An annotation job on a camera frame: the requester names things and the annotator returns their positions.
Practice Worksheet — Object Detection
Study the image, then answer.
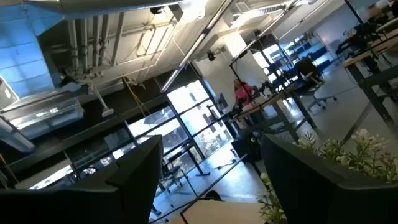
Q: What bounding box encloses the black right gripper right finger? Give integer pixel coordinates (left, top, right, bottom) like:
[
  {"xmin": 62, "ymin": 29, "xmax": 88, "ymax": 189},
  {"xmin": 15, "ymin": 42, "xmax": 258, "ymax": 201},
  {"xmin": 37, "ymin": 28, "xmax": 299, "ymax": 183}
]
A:
[{"xmin": 261, "ymin": 134, "xmax": 352, "ymax": 224}]

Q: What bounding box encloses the black aluminium table frame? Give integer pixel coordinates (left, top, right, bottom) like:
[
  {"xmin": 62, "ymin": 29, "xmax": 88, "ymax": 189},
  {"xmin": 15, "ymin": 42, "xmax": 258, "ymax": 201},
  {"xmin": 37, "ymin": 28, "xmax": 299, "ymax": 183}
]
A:
[{"xmin": 148, "ymin": 154, "xmax": 248, "ymax": 224}]

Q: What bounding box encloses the black office chair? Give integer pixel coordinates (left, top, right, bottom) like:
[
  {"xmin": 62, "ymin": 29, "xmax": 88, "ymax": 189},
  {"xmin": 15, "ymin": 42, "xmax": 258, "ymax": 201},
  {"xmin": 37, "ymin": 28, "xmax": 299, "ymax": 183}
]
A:
[{"xmin": 294, "ymin": 57, "xmax": 338, "ymax": 111}]

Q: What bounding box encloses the green potted artificial plant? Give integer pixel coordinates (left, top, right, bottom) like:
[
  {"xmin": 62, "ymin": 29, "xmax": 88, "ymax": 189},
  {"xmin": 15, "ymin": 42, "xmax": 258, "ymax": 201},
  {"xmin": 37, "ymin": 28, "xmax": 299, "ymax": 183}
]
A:
[{"xmin": 258, "ymin": 128, "xmax": 398, "ymax": 224}]

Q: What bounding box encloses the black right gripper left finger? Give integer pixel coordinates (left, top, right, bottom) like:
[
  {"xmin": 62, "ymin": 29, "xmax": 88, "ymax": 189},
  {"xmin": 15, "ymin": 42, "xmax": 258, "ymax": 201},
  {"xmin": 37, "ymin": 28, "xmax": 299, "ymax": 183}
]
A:
[{"xmin": 73, "ymin": 135, "xmax": 164, "ymax": 224}]

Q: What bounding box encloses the yellow hanging cable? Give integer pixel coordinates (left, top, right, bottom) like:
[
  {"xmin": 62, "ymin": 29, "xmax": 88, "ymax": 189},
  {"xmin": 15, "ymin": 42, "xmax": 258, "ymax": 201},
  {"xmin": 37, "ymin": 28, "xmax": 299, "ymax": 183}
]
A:
[{"xmin": 123, "ymin": 76, "xmax": 150, "ymax": 118}]

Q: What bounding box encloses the black computer tower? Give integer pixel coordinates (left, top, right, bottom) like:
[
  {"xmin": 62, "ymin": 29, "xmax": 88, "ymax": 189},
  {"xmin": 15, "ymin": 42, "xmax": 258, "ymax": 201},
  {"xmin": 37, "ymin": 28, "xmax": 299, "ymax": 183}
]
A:
[{"xmin": 231, "ymin": 132, "xmax": 264, "ymax": 164}]

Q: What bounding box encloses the overhead rig beam with lights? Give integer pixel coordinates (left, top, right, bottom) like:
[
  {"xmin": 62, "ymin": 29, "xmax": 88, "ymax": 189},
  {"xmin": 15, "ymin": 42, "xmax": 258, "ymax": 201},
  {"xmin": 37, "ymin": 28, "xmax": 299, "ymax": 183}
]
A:
[{"xmin": 160, "ymin": 0, "xmax": 234, "ymax": 93}]

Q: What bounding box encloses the grey ceiling unit heater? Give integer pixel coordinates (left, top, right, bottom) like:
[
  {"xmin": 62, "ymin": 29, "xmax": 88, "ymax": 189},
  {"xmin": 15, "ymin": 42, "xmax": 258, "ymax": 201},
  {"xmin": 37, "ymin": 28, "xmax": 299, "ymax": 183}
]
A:
[{"xmin": 0, "ymin": 90, "xmax": 85, "ymax": 141}]

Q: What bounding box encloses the wooden workbench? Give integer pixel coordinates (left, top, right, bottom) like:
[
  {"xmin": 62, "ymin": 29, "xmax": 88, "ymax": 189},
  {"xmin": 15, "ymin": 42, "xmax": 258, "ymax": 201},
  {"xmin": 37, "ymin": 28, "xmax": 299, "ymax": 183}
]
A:
[
  {"xmin": 341, "ymin": 29, "xmax": 398, "ymax": 131},
  {"xmin": 228, "ymin": 85, "xmax": 318, "ymax": 144}
]

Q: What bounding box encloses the person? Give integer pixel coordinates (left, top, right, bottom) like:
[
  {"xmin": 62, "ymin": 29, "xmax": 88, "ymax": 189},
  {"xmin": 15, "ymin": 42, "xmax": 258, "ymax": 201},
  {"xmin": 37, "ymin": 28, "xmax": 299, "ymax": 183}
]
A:
[{"xmin": 233, "ymin": 78, "xmax": 254, "ymax": 106}]

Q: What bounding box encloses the blue storage rack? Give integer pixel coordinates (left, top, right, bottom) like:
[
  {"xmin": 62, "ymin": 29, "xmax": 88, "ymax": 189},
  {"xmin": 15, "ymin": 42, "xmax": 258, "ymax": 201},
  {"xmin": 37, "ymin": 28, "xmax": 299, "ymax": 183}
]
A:
[{"xmin": 279, "ymin": 34, "xmax": 335, "ymax": 75}]

